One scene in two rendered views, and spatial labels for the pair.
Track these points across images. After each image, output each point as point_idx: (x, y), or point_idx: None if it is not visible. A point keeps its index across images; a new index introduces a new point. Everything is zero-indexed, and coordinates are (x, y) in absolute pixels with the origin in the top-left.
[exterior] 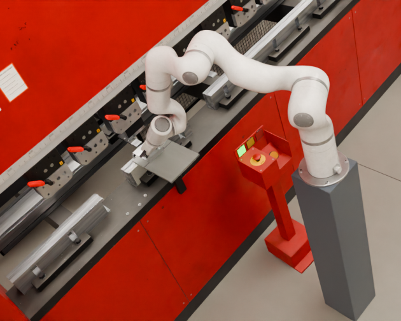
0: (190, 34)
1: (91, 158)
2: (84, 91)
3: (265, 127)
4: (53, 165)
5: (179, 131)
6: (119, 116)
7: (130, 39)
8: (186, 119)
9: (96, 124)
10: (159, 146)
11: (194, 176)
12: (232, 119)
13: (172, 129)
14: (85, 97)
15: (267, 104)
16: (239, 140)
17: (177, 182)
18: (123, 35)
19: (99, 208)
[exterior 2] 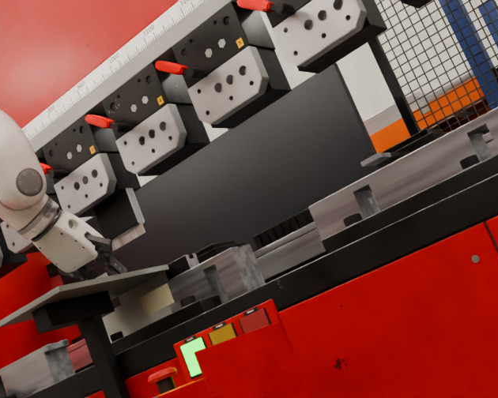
0: (224, 11)
1: (20, 243)
2: (16, 108)
3: (456, 379)
4: None
5: (1, 194)
6: (45, 167)
7: (88, 17)
8: None
9: None
10: (21, 234)
11: None
12: (285, 275)
13: None
14: (17, 119)
15: (460, 285)
16: (319, 367)
17: (101, 374)
18: (77, 9)
19: (40, 364)
